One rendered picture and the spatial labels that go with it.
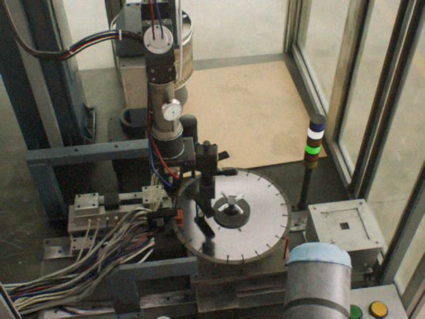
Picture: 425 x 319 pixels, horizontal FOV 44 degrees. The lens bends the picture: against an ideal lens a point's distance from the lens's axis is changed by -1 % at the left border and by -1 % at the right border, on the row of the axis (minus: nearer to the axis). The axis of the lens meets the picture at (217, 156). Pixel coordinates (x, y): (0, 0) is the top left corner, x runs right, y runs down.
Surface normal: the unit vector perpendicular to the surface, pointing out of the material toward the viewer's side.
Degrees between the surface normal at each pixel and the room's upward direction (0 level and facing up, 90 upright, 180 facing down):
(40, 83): 90
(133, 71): 90
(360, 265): 90
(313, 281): 14
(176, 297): 0
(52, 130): 90
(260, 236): 0
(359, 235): 0
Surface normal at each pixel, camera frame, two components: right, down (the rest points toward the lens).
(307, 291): -0.40, -0.68
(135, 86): 0.14, 0.72
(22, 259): 0.00, -0.69
